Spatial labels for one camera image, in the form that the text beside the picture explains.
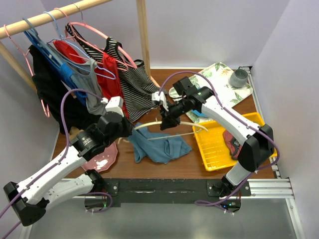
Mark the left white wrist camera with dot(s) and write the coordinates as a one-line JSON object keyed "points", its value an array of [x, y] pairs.
{"points": [[115, 104]]}

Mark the black tank top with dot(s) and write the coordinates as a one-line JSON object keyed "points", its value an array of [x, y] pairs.
{"points": [[51, 90]]}

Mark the grey cup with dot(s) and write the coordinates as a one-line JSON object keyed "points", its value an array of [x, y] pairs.
{"points": [[238, 78]]}

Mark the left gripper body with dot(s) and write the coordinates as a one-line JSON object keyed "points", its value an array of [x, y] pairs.
{"points": [[124, 130]]}

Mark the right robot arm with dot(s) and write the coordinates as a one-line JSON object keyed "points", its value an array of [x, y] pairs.
{"points": [[257, 141]]}

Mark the blue dotted plate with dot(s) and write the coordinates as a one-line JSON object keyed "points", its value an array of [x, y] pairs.
{"points": [[199, 114]]}

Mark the red tank top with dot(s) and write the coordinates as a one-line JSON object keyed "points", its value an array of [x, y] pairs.
{"points": [[110, 88]]}

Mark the pink dotted plate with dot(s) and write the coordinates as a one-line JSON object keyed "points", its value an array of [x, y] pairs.
{"points": [[104, 160]]}

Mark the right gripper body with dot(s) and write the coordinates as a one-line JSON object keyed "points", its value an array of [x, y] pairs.
{"points": [[179, 108]]}

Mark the light blue hanger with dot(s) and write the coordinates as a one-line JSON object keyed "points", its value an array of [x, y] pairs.
{"points": [[73, 46]]}

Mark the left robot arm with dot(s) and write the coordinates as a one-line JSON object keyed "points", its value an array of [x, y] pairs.
{"points": [[32, 197]]}

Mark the grey blue hanger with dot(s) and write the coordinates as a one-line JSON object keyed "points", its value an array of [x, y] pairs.
{"points": [[45, 49]]}

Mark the pink hanger with black top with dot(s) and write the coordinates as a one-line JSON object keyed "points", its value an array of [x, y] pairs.
{"points": [[44, 106]]}

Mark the wooden clothes rack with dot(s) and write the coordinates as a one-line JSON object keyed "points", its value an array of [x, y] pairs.
{"points": [[66, 11]]}

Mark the pink hanger with striped top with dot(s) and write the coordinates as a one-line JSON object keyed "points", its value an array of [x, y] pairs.
{"points": [[124, 53]]}

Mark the maroon tank top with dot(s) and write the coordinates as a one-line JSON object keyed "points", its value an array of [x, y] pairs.
{"points": [[232, 144]]}

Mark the royal blue tank top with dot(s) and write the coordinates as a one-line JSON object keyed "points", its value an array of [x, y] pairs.
{"points": [[66, 74]]}

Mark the striped tank top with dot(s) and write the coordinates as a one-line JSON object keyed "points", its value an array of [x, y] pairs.
{"points": [[136, 85]]}

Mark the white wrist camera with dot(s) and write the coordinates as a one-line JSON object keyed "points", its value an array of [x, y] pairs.
{"points": [[159, 98], [115, 104]]}

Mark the cream hanger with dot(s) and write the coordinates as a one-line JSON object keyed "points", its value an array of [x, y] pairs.
{"points": [[149, 124]]}

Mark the floral serving tray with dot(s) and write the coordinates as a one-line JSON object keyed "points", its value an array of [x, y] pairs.
{"points": [[218, 74]]}

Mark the yellow plastic bin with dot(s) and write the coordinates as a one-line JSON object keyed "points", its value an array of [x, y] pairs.
{"points": [[213, 150]]}

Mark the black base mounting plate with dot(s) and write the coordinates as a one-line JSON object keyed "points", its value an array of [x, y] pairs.
{"points": [[156, 191]]}

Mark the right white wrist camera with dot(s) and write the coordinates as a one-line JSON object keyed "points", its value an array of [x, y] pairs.
{"points": [[159, 98]]}

